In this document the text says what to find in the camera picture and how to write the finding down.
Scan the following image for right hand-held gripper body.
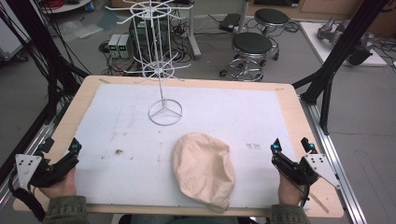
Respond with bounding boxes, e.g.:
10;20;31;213
271;152;342;189

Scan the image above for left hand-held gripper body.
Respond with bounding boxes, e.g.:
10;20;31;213
14;151;80;189

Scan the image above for beige cap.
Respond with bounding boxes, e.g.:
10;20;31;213
171;132;237;215

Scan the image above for white wire display rack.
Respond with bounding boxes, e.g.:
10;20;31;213
105;0;194;127

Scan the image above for person's left hand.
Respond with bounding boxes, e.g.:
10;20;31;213
39;167;78;200

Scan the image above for person's right hand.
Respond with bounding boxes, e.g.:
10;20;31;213
277;172;305;207

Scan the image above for white felt mat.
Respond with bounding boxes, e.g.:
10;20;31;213
73;82;311;210

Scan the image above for white board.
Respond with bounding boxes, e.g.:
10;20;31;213
298;21;389;68

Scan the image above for large black round stool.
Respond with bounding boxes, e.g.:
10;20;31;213
219;31;280;83

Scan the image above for grey power supply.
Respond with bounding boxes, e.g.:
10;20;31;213
106;34;121;59
118;34;133;59

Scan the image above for grey robot device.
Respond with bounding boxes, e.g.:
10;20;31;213
316;16;377;67

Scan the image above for black computer tower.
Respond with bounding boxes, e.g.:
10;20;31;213
128;19;172;63

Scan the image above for small black round stool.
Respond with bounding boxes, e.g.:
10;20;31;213
253;7;291;35

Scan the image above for black flat box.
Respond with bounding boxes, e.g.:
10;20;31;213
218;12;242;33

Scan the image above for grey metal table leg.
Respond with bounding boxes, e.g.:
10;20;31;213
185;0;203;62

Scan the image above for round white table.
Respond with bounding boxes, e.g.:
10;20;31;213
38;0;96;15

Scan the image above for aluminium rail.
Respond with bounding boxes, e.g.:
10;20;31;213
299;97;369;224
0;101;69;208

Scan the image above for black strap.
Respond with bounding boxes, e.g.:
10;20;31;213
7;170;48;223

